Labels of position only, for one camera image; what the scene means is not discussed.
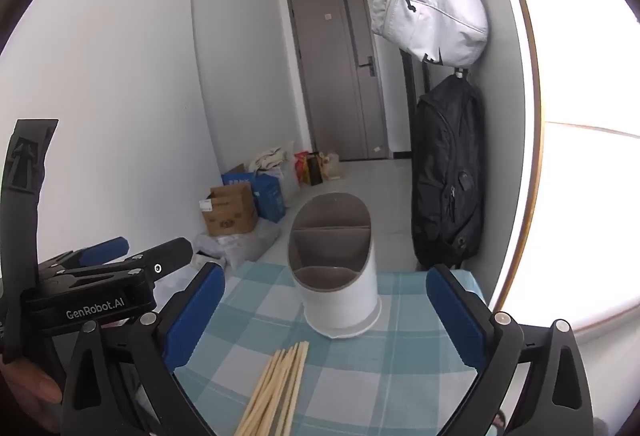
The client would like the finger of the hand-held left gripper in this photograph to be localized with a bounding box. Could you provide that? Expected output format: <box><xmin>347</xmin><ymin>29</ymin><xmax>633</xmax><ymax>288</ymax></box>
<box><xmin>52</xmin><ymin>237</ymin><xmax>195</xmax><ymax>289</ymax></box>
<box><xmin>39</xmin><ymin>237</ymin><xmax>130</xmax><ymax>274</ymax></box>

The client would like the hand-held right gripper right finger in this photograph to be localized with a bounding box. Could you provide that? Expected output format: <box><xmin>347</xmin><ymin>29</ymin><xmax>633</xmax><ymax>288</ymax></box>
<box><xmin>426</xmin><ymin>265</ymin><xmax>593</xmax><ymax>436</ymax></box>

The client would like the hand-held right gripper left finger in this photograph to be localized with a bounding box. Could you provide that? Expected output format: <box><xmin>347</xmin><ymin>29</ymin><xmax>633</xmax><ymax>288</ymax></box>
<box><xmin>60</xmin><ymin>261</ymin><xmax>226</xmax><ymax>436</ymax></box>

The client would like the bundle of wooden chopsticks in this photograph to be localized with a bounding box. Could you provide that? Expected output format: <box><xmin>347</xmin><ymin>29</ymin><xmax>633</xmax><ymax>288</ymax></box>
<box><xmin>234</xmin><ymin>340</ymin><xmax>311</xmax><ymax>436</ymax></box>

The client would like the white utensil holder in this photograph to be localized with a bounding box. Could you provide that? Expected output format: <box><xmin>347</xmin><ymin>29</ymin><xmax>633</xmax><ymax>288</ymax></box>
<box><xmin>287</xmin><ymin>193</ymin><xmax>383</xmax><ymax>339</ymax></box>

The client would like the person's left hand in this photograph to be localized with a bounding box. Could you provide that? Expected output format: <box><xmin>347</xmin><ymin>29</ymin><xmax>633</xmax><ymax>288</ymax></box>
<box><xmin>0</xmin><ymin>361</ymin><xmax>63</xmax><ymax>434</ymax></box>

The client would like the brown cardboard box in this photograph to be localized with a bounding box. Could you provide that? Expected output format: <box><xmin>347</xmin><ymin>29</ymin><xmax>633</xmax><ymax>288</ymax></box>
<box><xmin>201</xmin><ymin>182</ymin><xmax>259</xmax><ymax>237</ymax></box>

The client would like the grey plastic parcel bag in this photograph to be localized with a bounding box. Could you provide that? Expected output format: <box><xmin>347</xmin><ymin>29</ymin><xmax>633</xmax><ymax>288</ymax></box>
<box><xmin>192</xmin><ymin>219</ymin><xmax>282</xmax><ymax>272</ymax></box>

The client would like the teal checked tablecloth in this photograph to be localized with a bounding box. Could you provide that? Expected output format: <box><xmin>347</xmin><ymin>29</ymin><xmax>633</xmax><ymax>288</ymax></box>
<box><xmin>172</xmin><ymin>261</ymin><xmax>488</xmax><ymax>436</ymax></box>

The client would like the blue cardboard box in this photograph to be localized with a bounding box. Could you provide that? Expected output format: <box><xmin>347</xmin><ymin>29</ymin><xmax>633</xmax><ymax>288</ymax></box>
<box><xmin>221</xmin><ymin>170</ymin><xmax>287</xmax><ymax>223</ymax></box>

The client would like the beige folded cloth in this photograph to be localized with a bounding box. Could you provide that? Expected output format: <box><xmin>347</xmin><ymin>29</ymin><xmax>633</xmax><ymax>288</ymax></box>
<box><xmin>248</xmin><ymin>146</ymin><xmax>288</xmax><ymax>174</ymax></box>

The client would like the black backpack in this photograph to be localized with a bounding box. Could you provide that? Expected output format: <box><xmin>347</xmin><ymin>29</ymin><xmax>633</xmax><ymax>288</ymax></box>
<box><xmin>411</xmin><ymin>74</ymin><xmax>486</xmax><ymax>269</ymax></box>

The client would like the white plastic container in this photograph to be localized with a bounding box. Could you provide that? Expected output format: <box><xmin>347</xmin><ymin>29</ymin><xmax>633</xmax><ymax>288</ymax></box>
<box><xmin>277</xmin><ymin>143</ymin><xmax>301</xmax><ymax>197</ymax></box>

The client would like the red snack bag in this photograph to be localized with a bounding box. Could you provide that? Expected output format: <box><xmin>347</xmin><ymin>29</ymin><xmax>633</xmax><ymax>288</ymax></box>
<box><xmin>294</xmin><ymin>151</ymin><xmax>311</xmax><ymax>187</ymax></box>

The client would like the clear plastic jar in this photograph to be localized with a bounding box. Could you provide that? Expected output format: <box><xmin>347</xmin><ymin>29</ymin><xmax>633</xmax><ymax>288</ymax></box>
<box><xmin>322</xmin><ymin>151</ymin><xmax>346</xmax><ymax>181</ymax></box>

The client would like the grey door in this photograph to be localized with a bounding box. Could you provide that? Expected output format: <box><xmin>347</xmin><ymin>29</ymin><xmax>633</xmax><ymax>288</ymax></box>
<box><xmin>286</xmin><ymin>0</ymin><xmax>391</xmax><ymax>162</ymax></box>

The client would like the gold framed mirror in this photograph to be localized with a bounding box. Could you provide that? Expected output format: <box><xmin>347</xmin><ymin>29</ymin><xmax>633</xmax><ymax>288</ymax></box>
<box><xmin>475</xmin><ymin>0</ymin><xmax>640</xmax><ymax>334</ymax></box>

